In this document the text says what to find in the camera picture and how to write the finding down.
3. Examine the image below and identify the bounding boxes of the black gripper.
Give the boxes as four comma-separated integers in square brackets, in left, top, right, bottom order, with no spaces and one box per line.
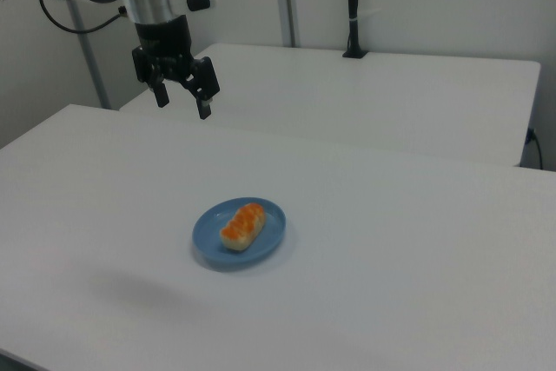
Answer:
[131,14,221,121]

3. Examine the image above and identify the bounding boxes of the orange glazed bread roll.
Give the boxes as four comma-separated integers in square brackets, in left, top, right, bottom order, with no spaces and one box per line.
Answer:
[219,202,267,254]

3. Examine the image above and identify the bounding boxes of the blue oval plate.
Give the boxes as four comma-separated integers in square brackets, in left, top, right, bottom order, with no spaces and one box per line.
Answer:
[191,196,288,273]

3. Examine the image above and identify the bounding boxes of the slanted aluminium wall post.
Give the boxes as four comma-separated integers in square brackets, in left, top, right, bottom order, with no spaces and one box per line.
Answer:
[64,0,112,110]

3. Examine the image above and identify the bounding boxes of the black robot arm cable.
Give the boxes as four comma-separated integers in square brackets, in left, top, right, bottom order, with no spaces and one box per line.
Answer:
[38,0,129,35]

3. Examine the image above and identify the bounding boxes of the black wall power cable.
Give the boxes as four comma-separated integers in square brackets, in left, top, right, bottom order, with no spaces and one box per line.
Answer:
[526,127,545,170]

